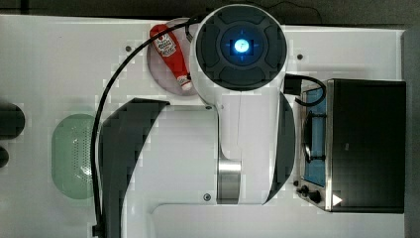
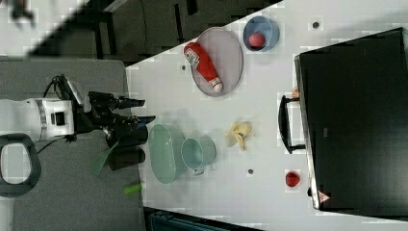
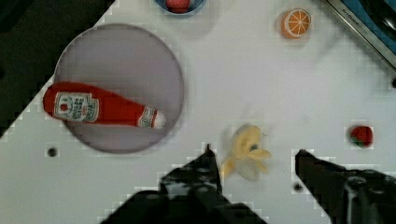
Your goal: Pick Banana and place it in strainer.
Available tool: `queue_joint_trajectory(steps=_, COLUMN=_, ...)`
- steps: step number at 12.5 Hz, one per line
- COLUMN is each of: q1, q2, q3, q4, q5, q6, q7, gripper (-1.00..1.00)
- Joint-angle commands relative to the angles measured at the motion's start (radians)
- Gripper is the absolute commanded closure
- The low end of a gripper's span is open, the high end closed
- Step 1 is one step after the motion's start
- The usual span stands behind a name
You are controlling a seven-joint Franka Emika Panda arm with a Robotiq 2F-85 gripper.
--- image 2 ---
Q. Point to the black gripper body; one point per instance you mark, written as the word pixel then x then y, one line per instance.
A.
pixel 101 115

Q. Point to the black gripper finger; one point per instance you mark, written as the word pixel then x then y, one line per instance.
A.
pixel 134 119
pixel 125 103

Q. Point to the peeled yellow banana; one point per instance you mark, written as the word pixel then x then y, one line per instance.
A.
pixel 237 134

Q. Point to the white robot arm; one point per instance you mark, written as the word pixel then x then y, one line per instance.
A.
pixel 36 119

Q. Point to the green oval strainer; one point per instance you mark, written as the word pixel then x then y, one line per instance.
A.
pixel 165 143

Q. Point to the black cylinder lower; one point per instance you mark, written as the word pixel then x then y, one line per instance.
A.
pixel 126 157

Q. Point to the green spatula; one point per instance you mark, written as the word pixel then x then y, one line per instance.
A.
pixel 101 159

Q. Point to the bright green small object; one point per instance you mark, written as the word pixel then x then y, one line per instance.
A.
pixel 132 188

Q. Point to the teal metal cup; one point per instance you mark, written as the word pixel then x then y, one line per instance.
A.
pixel 198 153

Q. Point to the red ketchup bottle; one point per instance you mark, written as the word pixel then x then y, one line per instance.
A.
pixel 200 60

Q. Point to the grey round plate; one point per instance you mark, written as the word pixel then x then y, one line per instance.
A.
pixel 225 51

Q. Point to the red ball fruit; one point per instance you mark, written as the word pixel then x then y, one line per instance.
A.
pixel 257 40

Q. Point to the blue bowl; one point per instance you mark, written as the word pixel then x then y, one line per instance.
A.
pixel 264 25

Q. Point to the orange slice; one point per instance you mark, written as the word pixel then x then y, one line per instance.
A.
pixel 295 93

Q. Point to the red strawberry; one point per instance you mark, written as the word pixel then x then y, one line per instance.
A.
pixel 292 179

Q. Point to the black toaster oven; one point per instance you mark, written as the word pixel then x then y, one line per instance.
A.
pixel 353 102

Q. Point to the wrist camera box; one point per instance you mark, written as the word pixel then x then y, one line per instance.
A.
pixel 69 92

